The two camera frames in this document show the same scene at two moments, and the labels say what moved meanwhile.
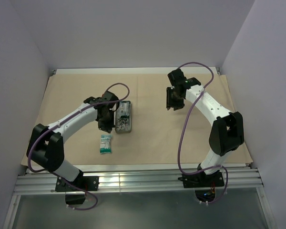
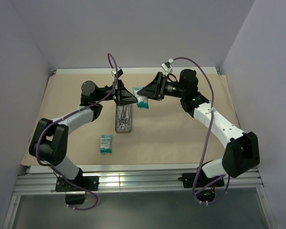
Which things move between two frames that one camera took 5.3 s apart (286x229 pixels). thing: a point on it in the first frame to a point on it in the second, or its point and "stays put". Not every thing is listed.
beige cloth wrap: (145, 131) stays put
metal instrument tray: (123, 118) stays put
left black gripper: (107, 127) to (122, 97)
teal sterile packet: (124, 110) to (142, 102)
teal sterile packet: (106, 143) stays put
